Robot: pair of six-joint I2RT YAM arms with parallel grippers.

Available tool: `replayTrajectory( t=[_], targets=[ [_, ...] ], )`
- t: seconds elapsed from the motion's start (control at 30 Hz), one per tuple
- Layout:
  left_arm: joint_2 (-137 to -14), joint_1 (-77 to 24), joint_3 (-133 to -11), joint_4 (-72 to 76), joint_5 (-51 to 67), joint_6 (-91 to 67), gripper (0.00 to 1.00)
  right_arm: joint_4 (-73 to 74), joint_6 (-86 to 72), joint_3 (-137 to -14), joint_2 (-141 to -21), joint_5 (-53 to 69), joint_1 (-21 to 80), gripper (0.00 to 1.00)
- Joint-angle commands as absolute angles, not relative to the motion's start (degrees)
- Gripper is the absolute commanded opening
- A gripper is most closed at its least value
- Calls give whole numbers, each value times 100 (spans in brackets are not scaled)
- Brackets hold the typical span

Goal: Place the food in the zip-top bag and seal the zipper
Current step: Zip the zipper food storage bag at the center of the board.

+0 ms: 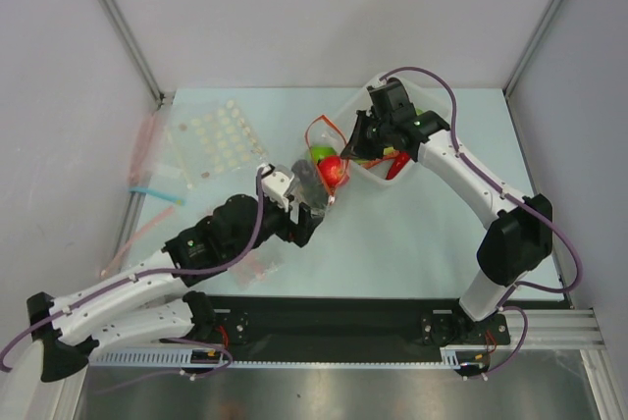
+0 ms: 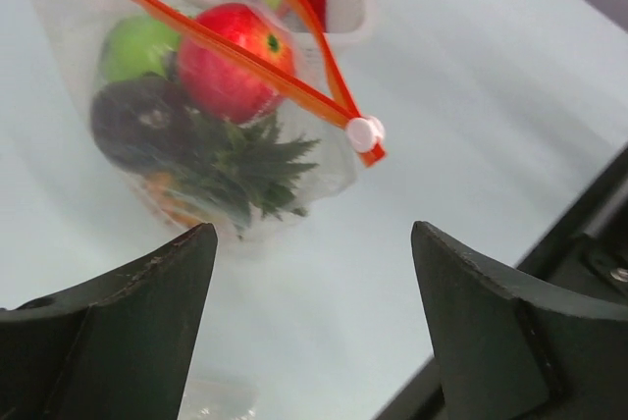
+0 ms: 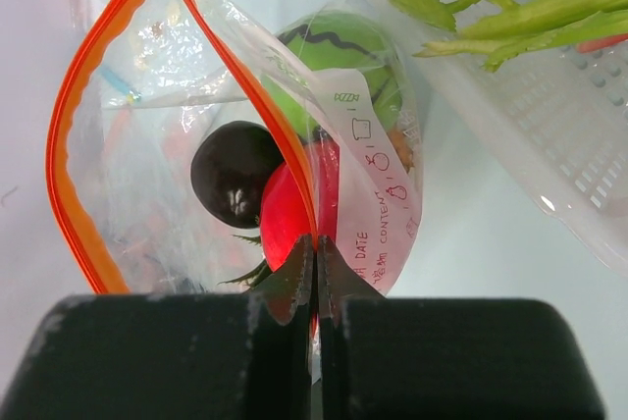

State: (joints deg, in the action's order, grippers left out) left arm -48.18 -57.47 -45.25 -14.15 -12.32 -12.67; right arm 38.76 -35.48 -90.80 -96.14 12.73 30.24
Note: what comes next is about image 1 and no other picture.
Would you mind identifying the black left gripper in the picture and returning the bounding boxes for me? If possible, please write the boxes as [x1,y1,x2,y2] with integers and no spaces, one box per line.
[228,175,322,261]

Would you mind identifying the red toy apple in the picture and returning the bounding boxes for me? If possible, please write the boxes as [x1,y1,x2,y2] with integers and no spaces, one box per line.
[318,155,348,189]

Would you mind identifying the green toy melon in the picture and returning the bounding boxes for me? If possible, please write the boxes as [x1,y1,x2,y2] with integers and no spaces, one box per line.
[309,145,337,164]

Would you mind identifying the clear red-zipper zip bag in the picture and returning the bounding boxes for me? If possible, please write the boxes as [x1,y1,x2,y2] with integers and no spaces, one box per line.
[290,115,349,216]

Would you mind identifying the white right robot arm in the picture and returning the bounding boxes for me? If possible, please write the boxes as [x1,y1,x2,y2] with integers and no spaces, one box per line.
[341,110,553,342]

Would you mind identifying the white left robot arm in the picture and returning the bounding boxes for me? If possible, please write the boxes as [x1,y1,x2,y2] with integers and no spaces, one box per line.
[26,193,323,383]

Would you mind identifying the clear pink-dotted zip bag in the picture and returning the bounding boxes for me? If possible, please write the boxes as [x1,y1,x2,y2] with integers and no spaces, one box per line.
[229,251,284,289]

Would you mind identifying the clear cream-dotted zip bag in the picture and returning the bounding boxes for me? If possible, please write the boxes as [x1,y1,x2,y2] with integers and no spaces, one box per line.
[166,98,268,188]

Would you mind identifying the white perforated plastic basket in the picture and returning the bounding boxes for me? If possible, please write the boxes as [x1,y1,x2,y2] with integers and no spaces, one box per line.
[333,74,455,190]

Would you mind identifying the green toy celery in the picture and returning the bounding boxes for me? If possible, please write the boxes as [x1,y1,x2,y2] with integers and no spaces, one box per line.
[354,147,399,169]

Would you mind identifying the red toy chili pepper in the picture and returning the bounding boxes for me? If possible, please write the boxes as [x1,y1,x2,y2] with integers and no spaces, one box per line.
[386,152,410,181]

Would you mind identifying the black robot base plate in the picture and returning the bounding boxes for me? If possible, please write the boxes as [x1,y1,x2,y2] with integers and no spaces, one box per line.
[188,295,510,353]

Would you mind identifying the slotted white cable duct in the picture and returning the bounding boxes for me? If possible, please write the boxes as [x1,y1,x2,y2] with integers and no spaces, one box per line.
[91,345,486,369]

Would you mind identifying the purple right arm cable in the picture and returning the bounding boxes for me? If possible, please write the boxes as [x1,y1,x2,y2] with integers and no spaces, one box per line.
[377,66,585,382]

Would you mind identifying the right aluminium frame post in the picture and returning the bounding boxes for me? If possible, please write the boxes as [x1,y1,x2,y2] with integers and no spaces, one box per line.
[502,0,566,101]

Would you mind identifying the aluminium frame post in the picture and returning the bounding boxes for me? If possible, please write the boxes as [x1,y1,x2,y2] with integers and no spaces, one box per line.
[97,0,165,107]
[502,0,566,101]

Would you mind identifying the left aluminium frame post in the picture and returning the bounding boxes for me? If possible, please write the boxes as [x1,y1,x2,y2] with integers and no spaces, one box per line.
[97,0,165,107]

